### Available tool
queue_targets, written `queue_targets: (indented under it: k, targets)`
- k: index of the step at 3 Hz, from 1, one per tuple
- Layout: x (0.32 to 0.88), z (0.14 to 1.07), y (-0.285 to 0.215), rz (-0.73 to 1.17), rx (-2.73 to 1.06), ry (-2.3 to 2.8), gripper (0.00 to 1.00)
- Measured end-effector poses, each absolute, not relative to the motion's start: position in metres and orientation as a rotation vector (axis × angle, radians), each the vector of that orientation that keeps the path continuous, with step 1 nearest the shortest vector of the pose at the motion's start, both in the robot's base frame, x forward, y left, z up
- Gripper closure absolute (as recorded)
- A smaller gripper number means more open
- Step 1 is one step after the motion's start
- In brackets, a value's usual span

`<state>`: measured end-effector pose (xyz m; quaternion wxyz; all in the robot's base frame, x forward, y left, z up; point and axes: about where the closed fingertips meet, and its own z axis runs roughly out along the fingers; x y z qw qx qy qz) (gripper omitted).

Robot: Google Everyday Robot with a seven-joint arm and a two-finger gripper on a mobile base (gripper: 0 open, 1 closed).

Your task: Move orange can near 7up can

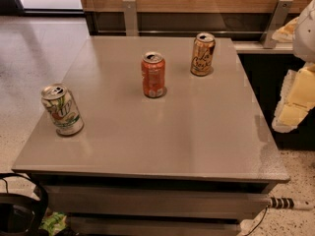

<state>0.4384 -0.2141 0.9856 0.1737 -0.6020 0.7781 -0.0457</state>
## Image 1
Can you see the white green 7up can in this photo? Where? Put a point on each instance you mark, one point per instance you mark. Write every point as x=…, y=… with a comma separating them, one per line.
x=59, y=102

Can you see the red orange soda can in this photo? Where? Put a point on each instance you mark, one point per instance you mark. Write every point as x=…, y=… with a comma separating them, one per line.
x=153, y=74

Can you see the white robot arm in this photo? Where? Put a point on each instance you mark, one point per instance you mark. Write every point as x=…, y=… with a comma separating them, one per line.
x=301, y=31

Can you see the grey table drawer cabinet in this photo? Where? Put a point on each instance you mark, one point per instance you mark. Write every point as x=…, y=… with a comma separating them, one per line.
x=150, y=207

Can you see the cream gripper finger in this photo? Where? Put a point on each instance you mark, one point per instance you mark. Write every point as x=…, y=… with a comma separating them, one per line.
x=297, y=99

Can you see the green snack bag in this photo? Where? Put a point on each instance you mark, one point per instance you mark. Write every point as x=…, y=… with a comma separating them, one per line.
x=54, y=223

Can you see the metal bracket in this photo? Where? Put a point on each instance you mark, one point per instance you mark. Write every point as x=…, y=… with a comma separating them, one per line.
x=130, y=17
x=275, y=22

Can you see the left metal bracket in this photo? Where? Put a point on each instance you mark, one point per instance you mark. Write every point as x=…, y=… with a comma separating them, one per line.
x=130, y=17

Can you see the right metal bracket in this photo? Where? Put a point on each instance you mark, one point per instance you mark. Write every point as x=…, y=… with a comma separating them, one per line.
x=275, y=22

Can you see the striped black white handle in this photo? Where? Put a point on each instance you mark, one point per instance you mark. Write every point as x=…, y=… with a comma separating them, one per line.
x=289, y=203

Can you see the tan LaCroix orange can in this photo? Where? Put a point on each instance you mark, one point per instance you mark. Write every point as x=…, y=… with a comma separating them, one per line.
x=202, y=56

